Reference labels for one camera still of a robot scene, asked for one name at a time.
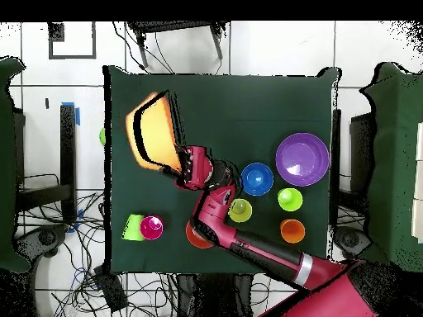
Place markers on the large orange bowl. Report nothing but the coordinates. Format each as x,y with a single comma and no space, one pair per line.
158,138

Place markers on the red cup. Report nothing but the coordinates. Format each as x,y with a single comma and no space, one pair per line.
151,229

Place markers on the green bowl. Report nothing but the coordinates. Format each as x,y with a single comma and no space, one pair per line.
102,136

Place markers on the purple bowl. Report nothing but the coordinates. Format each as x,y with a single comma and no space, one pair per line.
302,155

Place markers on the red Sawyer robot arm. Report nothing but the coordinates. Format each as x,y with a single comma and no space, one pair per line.
264,254

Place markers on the blue bowl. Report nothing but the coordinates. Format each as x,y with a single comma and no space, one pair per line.
256,180

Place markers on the yellow cup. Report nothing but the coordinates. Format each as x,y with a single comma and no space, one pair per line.
243,211

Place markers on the dark green tablecloth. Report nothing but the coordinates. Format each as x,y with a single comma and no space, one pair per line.
231,109

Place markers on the small orange-red bowl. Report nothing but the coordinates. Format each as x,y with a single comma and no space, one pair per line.
196,241

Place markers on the light green cup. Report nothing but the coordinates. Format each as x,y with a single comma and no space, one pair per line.
292,201

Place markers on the orange cup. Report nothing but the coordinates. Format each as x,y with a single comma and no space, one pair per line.
292,231

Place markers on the blue tape strip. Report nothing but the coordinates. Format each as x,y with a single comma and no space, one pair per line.
78,117

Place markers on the black chair with legs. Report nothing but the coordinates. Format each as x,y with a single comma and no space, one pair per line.
165,25

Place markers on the black power adapter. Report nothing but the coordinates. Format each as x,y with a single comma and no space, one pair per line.
110,292

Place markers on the green cloth side table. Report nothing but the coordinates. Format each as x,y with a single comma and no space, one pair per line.
390,165
6,165

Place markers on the black metal frame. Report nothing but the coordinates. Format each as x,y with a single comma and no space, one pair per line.
67,165
336,165

